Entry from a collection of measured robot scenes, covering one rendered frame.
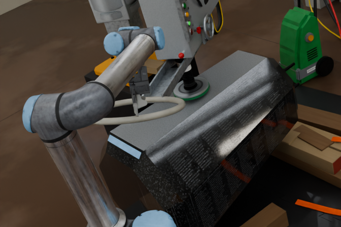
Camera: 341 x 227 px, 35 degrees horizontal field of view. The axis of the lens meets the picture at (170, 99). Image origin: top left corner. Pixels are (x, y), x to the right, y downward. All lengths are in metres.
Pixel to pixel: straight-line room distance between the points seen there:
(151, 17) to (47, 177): 2.04
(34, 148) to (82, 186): 3.16
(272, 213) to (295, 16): 1.81
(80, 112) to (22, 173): 3.14
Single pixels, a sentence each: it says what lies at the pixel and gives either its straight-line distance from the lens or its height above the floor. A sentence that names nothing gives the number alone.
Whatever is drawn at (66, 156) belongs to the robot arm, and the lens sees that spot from 1.72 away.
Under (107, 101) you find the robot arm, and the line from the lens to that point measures 1.62.
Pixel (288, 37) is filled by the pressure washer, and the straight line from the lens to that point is 4.51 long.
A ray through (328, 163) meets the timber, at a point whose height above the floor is 0.18.
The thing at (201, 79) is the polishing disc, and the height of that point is 0.89.
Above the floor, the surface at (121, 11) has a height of 1.22.
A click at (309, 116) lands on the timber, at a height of 0.09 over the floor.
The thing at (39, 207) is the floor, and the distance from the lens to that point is 4.24.
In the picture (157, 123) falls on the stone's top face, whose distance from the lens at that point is 3.04.
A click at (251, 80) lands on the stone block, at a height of 0.79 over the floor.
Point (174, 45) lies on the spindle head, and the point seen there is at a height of 1.22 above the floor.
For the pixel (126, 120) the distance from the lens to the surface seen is 2.29.
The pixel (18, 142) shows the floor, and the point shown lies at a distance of 5.15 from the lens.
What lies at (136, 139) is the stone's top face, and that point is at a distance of 2.97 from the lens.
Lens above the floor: 2.45
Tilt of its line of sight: 30 degrees down
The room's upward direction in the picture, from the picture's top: 18 degrees counter-clockwise
